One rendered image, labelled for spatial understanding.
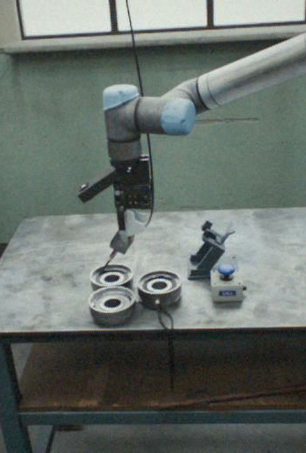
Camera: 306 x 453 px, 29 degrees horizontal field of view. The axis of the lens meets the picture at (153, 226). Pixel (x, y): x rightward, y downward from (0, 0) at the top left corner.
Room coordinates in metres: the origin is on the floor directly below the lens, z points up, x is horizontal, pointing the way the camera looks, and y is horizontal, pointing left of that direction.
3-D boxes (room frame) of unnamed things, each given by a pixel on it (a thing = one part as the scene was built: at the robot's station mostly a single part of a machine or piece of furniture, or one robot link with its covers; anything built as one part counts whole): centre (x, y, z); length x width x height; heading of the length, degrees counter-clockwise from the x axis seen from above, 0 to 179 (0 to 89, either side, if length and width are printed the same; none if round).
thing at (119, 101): (1.26, 0.05, 1.23); 0.09 x 0.08 x 0.11; 65
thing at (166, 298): (1.20, 0.00, 0.82); 0.10 x 0.10 x 0.04
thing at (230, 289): (1.19, -0.17, 0.82); 0.08 x 0.07 x 0.05; 85
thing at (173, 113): (1.23, -0.05, 1.23); 0.11 x 0.11 x 0.08; 65
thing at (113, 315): (1.14, 0.11, 0.82); 0.10 x 0.10 x 0.04
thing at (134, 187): (1.26, 0.04, 1.07); 0.09 x 0.08 x 0.12; 86
